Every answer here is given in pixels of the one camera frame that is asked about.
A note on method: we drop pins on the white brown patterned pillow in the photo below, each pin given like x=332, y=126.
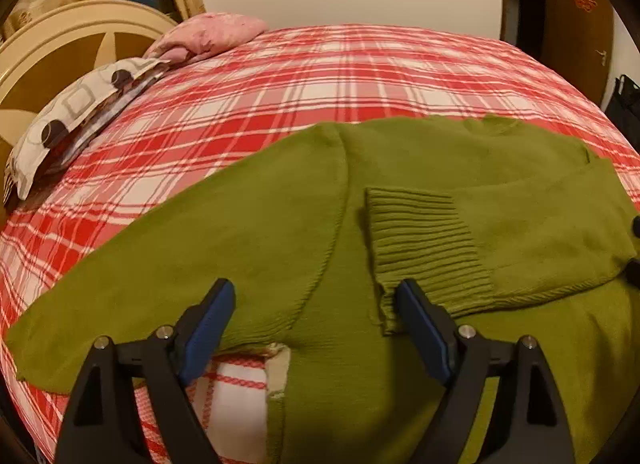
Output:
x=75, y=109

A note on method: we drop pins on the brown wooden door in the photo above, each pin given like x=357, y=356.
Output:
x=565, y=44

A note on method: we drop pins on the red plaid bed sheet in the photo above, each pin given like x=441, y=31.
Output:
x=350, y=74

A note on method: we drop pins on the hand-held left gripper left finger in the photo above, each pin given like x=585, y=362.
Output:
x=210, y=334

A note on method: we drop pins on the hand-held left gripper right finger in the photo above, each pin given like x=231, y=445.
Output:
x=425, y=334

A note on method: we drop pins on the pink pillow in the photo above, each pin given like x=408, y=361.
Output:
x=210, y=34

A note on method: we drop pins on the cream wooden headboard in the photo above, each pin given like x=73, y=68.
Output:
x=60, y=29

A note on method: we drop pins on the dark doorway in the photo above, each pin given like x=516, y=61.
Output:
x=525, y=4

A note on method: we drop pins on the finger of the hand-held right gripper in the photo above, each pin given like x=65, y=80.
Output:
x=636, y=228
x=634, y=274

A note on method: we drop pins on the dark object by door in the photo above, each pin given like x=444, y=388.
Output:
x=630, y=94

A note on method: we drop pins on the green knitted sweater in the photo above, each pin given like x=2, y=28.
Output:
x=300, y=204

